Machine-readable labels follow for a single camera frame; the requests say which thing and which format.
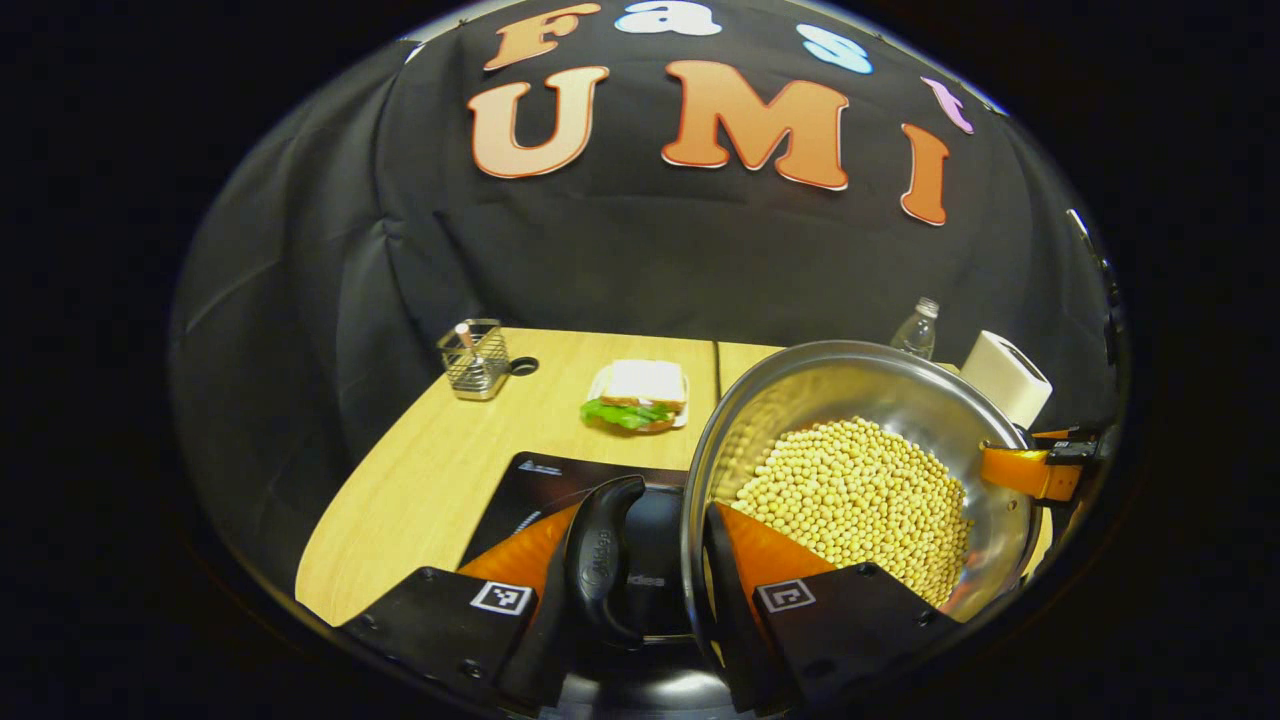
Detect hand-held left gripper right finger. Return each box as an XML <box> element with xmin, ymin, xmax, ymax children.
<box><xmin>702</xmin><ymin>500</ymin><xmax>963</xmax><ymax>717</ymax></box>

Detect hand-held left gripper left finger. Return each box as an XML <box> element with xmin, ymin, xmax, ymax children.
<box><xmin>340</xmin><ymin>502</ymin><xmax>593</xmax><ymax>715</ymax></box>

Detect large soybean pile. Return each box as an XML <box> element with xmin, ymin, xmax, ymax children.
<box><xmin>733</xmin><ymin>417</ymin><xmax>973</xmax><ymax>609</ymax></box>

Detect black induction cooktop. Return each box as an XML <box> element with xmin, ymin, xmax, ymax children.
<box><xmin>460</xmin><ymin>452</ymin><xmax>701</xmax><ymax>641</ymax></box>

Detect stainless steel pot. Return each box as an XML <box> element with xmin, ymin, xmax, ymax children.
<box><xmin>560</xmin><ymin>340</ymin><xmax>1047</xmax><ymax>720</ymax></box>

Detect white toaster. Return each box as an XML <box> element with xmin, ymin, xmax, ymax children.
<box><xmin>960</xmin><ymin>330</ymin><xmax>1054</xmax><ymax>429</ymax></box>

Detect clear plastic water bottle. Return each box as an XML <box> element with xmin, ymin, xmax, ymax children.
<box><xmin>890</xmin><ymin>297</ymin><xmax>942</xmax><ymax>362</ymax></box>

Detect sandwich with lettuce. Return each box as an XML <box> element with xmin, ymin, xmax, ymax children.
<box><xmin>580</xmin><ymin>360</ymin><xmax>689</xmax><ymax>431</ymax></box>

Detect black backdrop cloth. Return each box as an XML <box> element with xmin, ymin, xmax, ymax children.
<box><xmin>170</xmin><ymin>0</ymin><xmax>1126</xmax><ymax>601</ymax></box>

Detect small wire mesh basket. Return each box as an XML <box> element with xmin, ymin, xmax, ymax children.
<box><xmin>437</xmin><ymin>318</ymin><xmax>512</xmax><ymax>402</ymax></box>

